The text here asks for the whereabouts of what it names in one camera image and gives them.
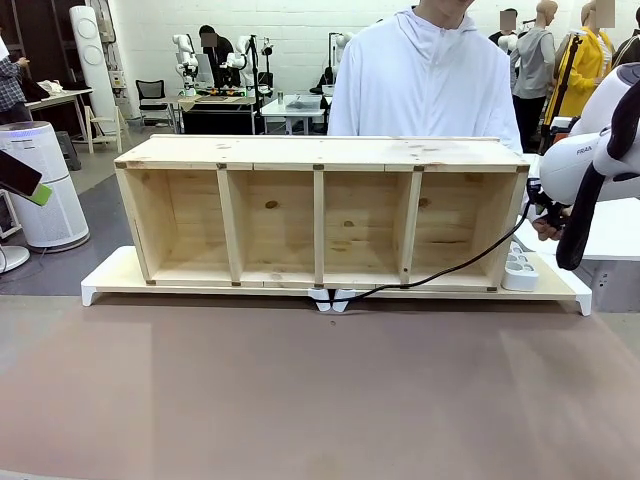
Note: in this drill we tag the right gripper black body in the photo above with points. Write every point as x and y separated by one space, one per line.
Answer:
539 196

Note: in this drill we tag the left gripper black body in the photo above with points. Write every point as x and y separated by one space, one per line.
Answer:
17 172

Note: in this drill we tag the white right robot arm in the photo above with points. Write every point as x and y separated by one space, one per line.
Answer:
570 160

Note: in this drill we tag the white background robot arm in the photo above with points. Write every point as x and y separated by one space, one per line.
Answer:
245 55
185 60

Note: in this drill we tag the person's hand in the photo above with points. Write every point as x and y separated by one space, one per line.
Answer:
547 232

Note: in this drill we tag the white cylindrical air purifier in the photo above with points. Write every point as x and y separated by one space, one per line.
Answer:
45 200

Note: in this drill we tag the white side table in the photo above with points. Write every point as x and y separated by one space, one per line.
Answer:
615 235

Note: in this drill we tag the wood riser with white legs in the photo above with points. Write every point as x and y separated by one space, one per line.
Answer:
555 285
120 272

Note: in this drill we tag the white power strip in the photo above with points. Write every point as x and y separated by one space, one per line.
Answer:
520 274

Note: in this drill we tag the white fan base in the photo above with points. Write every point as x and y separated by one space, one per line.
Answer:
12 257

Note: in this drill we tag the person in plaid shirt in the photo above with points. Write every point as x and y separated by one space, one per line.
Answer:
9 80

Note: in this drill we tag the black tripod stand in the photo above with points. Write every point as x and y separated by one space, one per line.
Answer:
562 85

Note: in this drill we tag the mannequin in grey hoodie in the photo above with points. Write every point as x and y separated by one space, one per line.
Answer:
535 60

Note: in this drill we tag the mannequin in yellow jacket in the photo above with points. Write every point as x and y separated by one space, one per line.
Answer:
582 65

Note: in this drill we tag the tall white air conditioner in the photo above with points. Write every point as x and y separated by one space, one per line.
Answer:
92 55

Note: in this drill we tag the black mesh office chair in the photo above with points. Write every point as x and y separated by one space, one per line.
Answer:
152 97

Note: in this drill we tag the person in white hoodie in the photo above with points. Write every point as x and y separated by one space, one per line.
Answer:
425 85

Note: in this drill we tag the person in black sweater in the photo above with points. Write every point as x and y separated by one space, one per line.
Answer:
505 30

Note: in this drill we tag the mannequin in brown jacket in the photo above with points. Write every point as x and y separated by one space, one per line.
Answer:
629 50

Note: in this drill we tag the four-compartment pine wood shelf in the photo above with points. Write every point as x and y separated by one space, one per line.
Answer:
320 150

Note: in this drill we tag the white background work table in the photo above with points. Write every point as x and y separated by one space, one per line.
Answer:
295 107

